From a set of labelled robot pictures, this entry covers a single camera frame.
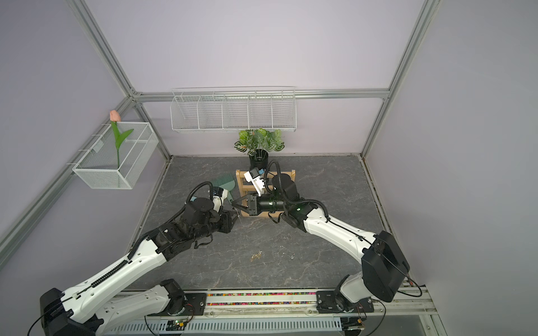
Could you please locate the white wire wall shelf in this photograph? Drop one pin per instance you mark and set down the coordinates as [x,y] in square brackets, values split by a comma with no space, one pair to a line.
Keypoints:
[230,109]

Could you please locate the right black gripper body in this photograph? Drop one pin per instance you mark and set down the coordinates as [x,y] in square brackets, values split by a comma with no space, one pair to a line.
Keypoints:
[265,203]

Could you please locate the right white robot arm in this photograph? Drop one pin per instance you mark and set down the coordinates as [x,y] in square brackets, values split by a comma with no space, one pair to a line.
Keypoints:
[383,267]

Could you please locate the pink artificial tulip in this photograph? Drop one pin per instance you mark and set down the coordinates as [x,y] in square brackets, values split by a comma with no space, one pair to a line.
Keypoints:
[119,137]

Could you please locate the white mesh wall basket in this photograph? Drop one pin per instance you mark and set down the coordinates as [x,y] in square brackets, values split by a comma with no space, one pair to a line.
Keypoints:
[98,166]

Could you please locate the white slotted cable duct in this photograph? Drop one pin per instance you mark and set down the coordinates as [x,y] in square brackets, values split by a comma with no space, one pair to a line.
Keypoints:
[230,326]

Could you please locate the potted green plant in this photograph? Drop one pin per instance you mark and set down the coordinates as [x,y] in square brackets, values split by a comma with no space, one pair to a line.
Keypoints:
[257,144]

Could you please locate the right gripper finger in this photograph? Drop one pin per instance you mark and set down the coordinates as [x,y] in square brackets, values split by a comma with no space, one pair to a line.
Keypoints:
[241,200]
[241,209]

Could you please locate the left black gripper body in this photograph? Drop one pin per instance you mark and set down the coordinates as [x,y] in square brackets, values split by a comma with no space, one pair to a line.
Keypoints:
[222,223]

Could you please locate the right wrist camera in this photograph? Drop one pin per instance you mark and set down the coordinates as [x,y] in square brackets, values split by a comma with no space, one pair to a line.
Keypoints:
[255,177]

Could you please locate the wooden jewelry display stand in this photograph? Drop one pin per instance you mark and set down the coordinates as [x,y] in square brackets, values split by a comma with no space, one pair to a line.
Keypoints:
[247,188]

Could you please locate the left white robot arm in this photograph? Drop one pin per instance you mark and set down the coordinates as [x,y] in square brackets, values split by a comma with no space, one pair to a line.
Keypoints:
[90,308]

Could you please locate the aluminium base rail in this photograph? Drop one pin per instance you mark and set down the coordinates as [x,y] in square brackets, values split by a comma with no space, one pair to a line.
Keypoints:
[299,303]

